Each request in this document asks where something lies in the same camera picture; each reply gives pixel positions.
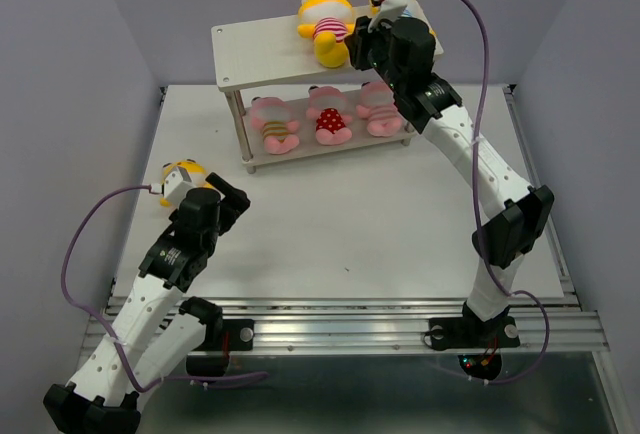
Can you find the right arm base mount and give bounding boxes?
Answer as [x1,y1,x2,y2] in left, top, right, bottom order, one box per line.
[426,316,521,351]

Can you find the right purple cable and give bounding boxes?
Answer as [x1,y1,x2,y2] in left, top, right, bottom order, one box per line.
[384,0,551,386]

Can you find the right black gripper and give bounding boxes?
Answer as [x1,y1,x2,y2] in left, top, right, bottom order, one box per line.
[345,9,406,93]

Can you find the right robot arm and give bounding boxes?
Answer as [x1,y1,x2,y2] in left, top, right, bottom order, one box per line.
[347,16,554,351]

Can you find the white two-tier shelf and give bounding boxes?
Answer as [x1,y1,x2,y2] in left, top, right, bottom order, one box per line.
[211,15,415,174]

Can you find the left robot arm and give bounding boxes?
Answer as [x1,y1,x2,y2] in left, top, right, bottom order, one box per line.
[43,166,250,433]

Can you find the aluminium rail frame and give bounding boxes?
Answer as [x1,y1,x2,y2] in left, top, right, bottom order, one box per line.
[57,84,634,434]

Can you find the yellow toy pink stripes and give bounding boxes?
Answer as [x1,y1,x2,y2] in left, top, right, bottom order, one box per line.
[160,159,213,207]

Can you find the pink frog toy striped shirt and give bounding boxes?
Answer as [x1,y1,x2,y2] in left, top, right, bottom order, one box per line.
[356,81,404,138]

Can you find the pink frog toy polka-dot dress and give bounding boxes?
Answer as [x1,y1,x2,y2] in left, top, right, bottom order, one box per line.
[306,86,352,146]

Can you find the pink frog toy orange stripes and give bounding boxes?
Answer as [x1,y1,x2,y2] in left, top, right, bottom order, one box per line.
[249,97,300,155]

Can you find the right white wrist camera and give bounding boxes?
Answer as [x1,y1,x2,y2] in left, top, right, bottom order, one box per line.
[368,0,409,33]

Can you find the yellow toy blue striped shirt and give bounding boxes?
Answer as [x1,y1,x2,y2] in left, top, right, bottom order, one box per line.
[363,0,438,40]

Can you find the yellow toy red stripes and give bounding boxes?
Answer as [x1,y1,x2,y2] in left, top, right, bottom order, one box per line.
[297,0,355,69]

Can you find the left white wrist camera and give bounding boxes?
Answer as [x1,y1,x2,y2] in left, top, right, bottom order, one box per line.
[149,166,196,207]

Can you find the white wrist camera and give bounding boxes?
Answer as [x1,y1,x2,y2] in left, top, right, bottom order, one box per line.
[149,166,196,207]
[368,0,409,33]

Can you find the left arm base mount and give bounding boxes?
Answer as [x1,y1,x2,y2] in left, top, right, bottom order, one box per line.
[179,297,255,353]

